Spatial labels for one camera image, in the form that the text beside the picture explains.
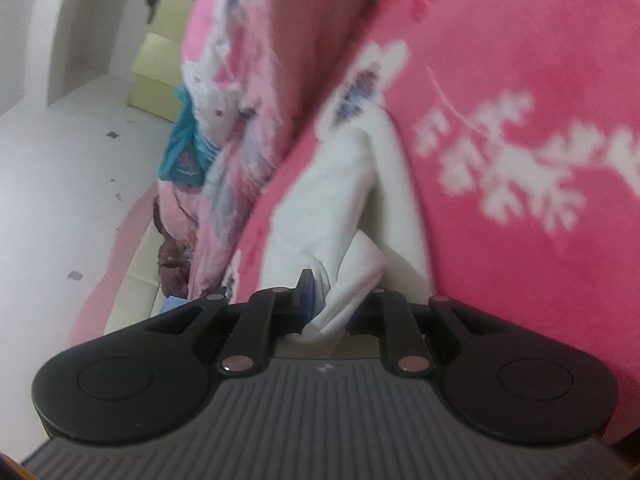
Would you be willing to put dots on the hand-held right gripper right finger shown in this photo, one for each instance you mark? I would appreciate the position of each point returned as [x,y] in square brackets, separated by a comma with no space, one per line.
[365,327]

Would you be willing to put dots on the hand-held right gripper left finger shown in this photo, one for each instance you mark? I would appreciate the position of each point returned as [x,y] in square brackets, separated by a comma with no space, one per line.
[306,305]

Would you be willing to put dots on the white shirt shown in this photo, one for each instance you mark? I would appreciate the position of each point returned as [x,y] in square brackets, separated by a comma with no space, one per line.
[330,200]

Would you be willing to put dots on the blue folded garment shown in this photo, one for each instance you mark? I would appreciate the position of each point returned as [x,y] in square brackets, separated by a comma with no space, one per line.
[175,305]

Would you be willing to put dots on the pink and cream headboard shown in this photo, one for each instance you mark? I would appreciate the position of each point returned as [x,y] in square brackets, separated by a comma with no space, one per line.
[130,280]

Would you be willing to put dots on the teal patterned blanket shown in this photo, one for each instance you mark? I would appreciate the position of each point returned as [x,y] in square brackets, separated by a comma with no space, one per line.
[182,150]

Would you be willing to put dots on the pink floral duvet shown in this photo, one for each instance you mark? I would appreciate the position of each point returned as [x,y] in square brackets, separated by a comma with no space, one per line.
[280,50]

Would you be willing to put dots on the pale yellow wardrobe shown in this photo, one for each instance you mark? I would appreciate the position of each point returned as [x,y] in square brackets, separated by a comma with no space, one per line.
[160,75]

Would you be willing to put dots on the pink floral bed sheet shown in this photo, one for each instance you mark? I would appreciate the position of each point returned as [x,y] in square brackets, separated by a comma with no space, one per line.
[525,60]

